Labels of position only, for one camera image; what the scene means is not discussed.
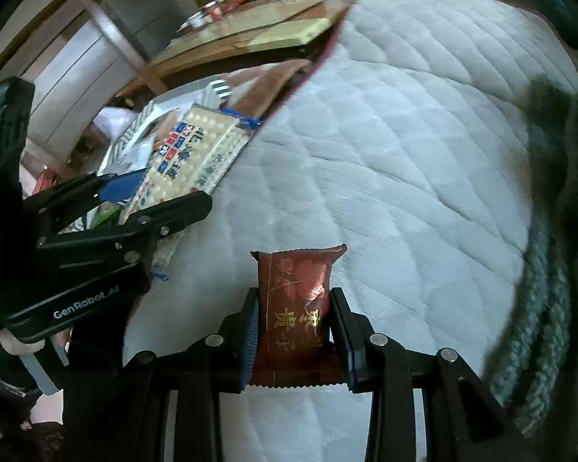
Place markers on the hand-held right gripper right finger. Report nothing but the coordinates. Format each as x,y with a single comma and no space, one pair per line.
349,346

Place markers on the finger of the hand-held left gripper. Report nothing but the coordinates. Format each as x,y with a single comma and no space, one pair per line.
173,211
120,187

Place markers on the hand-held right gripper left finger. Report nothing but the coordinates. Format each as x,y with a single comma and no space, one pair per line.
250,341

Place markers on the dark red snack packet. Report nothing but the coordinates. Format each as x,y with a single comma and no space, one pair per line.
298,288

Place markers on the white blue-print cracker pack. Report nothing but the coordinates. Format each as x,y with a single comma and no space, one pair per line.
207,139

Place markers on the person's left hand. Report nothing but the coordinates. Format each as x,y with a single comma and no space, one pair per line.
21,347

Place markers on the white quilted mattress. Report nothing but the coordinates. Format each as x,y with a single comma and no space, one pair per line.
390,154

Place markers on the glass-top wooden table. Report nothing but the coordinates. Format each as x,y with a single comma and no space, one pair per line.
250,24

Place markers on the green knit sweater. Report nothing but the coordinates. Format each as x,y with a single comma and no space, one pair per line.
558,250

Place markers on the wooden chair frame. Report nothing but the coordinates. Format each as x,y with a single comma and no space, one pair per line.
125,43

